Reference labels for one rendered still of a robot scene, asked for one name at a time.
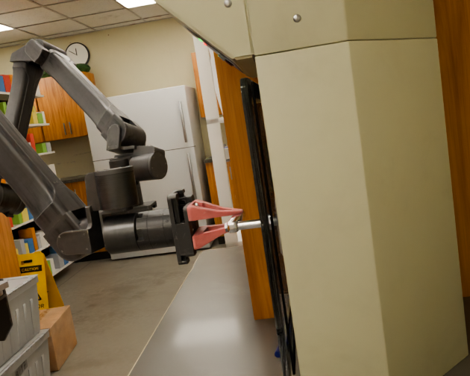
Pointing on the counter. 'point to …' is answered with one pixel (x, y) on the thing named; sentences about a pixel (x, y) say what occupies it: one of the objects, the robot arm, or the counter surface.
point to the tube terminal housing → (362, 184)
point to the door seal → (274, 230)
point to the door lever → (236, 222)
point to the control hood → (218, 27)
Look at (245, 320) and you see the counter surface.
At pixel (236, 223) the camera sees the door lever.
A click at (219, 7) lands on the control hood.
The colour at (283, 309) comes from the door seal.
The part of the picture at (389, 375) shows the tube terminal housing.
